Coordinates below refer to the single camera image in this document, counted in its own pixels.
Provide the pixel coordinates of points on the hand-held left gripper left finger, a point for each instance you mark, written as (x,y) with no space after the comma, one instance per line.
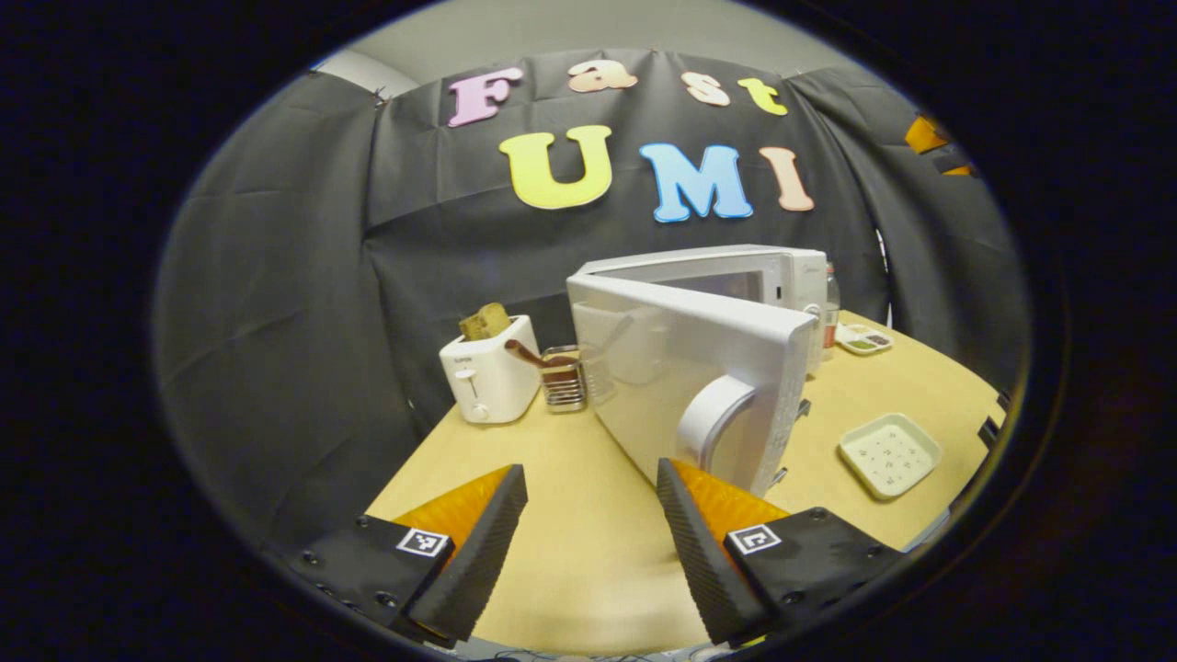
(474,561)

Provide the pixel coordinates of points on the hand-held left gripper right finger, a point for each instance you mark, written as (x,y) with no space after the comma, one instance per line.
(703,561)

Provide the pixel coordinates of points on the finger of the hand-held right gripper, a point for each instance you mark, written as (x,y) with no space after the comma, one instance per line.
(924,133)
(954,163)

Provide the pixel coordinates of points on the white microwave oven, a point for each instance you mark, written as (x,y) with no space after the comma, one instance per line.
(699,340)

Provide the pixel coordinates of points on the white toaster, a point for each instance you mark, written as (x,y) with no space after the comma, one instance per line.
(497,377)

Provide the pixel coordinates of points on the white divided dish of beans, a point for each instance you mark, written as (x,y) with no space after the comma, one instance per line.
(864,342)

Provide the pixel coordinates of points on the clear bottle with red label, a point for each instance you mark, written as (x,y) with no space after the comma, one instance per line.
(830,322)

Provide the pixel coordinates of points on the pale green square tray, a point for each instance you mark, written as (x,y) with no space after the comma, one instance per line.
(887,455)

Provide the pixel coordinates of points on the brown wooden spoon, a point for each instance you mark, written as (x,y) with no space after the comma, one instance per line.
(524,354)

